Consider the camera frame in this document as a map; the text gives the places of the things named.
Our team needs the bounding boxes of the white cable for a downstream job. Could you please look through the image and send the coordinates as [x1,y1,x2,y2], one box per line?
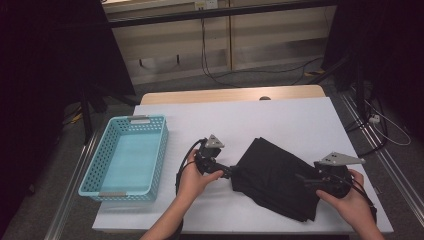
[364,99,412,147]

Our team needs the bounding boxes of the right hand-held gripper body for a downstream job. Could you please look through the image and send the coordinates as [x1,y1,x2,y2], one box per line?
[314,151,367,200]

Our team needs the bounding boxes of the black curtain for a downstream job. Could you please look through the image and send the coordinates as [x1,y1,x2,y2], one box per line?
[321,0,424,141]
[0,0,136,234]

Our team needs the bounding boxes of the person's right hand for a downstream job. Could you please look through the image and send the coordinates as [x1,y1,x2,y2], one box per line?
[315,168,378,231]

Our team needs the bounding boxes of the person's left hand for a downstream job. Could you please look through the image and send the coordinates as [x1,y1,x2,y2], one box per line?
[176,148,225,205]

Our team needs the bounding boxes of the left hand-held gripper cable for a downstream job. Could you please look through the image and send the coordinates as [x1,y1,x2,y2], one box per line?
[174,137,209,240]

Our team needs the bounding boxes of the black floor cable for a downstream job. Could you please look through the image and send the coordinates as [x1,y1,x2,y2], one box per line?
[344,96,390,158]

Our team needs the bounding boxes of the black hanging cable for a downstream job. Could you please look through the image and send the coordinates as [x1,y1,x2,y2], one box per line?
[199,18,324,89]

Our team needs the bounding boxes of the aluminium floor rail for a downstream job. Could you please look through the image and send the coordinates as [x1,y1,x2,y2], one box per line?
[44,131,100,240]
[338,91,424,218]

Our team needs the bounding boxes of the beige cabinet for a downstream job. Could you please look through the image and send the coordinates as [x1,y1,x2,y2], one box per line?
[101,0,338,86]

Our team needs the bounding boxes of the light blue perforated basket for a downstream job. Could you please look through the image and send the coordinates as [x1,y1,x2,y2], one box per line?
[78,114,169,202]

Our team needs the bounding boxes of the black shorts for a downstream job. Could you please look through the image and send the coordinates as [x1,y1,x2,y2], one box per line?
[230,136,323,223]

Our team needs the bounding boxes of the right hand-held gripper cable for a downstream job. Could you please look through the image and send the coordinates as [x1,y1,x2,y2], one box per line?
[348,176,378,222]

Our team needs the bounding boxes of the black stand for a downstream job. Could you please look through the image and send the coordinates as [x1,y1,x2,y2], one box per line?
[79,84,139,146]
[308,54,368,116]

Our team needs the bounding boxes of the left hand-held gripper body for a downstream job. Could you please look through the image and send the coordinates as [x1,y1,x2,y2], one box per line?
[195,133,232,178]

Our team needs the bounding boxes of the hand-held gripper cable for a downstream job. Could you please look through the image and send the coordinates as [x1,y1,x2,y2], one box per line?
[174,137,209,240]
[348,176,378,222]

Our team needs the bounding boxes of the black crossbar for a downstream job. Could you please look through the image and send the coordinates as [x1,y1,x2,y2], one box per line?
[106,0,338,29]

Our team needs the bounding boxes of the wooden table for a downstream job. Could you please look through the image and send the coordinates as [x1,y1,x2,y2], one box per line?
[139,84,327,106]

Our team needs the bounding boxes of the white wall socket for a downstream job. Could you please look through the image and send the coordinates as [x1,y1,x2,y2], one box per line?
[194,0,219,10]

